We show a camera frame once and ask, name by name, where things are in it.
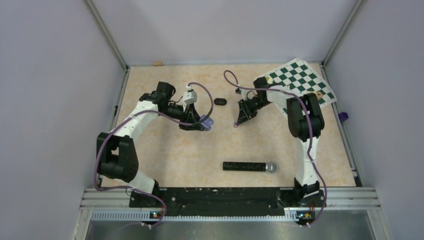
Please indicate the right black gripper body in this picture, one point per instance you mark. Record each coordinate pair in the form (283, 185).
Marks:
(250, 107)

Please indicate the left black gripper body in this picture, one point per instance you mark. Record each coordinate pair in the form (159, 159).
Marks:
(177, 112)

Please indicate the grey oval charging case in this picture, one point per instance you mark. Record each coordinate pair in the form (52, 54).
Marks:
(207, 123)

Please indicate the black earbud charging case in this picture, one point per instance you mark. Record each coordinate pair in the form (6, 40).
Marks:
(220, 101)

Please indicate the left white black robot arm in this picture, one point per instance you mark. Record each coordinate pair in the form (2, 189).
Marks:
(116, 156)

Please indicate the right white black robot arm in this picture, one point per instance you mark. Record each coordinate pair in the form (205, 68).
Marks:
(305, 123)

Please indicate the green white chessboard mat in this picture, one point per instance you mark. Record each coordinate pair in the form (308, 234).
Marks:
(298, 76)

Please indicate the small wooden block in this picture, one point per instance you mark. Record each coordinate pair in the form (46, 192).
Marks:
(157, 63)

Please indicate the black microphone silver head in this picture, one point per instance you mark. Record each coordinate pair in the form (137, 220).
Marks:
(267, 167)

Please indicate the wooden letter cube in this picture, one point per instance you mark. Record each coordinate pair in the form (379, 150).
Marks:
(319, 95)

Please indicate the purple small object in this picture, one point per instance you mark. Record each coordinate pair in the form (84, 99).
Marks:
(343, 116)

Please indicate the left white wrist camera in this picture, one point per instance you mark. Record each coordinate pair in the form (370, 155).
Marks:
(189, 98)

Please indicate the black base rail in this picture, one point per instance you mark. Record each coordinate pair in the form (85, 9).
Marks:
(226, 201)

